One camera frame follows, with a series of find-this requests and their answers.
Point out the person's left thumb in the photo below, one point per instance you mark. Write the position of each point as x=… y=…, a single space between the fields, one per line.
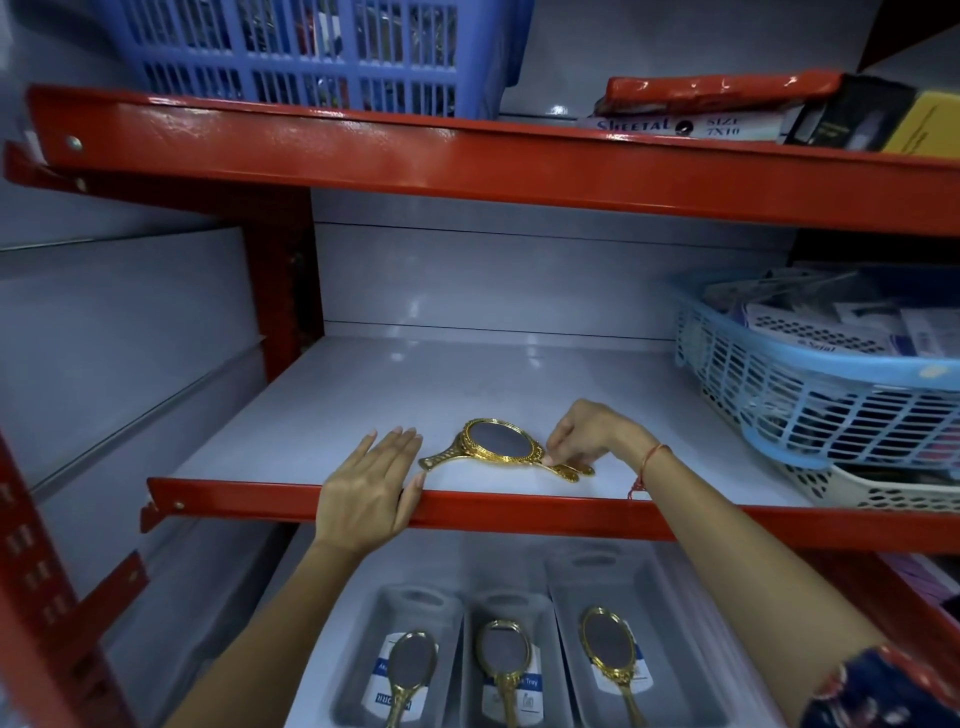
x=415 y=501

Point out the gold ornate hand mirror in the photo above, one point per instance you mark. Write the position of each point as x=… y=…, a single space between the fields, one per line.
x=504 y=652
x=607 y=645
x=501 y=442
x=574 y=472
x=411 y=667

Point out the white plastic basket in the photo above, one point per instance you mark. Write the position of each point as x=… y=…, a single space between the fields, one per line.
x=877 y=487

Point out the person's left forearm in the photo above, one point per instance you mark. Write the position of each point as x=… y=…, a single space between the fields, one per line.
x=262 y=645

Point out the person's left little finger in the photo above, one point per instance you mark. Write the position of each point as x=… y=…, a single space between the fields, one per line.
x=363 y=453

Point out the person's right fingers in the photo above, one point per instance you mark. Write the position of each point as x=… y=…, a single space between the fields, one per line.
x=564 y=454

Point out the grey plastic tray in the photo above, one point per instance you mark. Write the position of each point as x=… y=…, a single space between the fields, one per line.
x=547 y=675
x=675 y=645
x=360 y=667

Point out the dark floral sleeve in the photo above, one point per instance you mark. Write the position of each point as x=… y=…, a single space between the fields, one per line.
x=892 y=690

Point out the yellow box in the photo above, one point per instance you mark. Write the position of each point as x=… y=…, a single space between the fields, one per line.
x=926 y=126

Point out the red plastic packet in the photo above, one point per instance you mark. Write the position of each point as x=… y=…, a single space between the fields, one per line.
x=712 y=88

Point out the white flat box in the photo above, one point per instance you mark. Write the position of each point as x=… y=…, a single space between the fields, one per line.
x=690 y=126

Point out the pile of white packets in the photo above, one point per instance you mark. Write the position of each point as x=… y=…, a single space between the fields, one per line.
x=840 y=315

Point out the person's right hand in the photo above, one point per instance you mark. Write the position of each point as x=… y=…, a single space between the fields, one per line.
x=600 y=431

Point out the black box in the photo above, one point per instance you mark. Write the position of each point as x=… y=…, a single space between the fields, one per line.
x=851 y=112

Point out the person's left middle finger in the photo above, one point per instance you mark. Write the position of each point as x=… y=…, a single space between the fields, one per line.
x=396 y=444

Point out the light blue plastic basket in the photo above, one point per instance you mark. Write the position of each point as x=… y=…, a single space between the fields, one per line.
x=817 y=397

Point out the person's left hand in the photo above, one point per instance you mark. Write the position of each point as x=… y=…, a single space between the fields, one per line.
x=360 y=499

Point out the person's right forearm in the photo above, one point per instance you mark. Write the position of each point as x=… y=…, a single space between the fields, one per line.
x=750 y=570

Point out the dark blue plastic basket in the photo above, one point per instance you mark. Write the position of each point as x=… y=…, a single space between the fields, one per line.
x=315 y=52

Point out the red metal shelf rack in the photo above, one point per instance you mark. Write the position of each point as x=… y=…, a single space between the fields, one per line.
x=480 y=161

